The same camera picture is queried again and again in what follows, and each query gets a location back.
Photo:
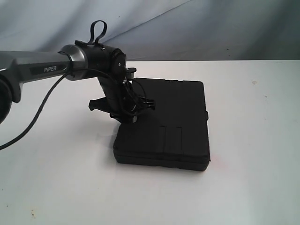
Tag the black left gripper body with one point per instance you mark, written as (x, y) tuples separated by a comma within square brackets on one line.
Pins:
[(122, 97)]

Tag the black plastic carry case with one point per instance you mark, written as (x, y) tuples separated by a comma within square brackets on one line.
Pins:
[(174, 134)]

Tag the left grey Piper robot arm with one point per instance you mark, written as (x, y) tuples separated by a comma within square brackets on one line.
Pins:
[(77, 62)]

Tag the white backdrop cloth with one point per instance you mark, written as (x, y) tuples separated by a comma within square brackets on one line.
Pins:
[(159, 29)]

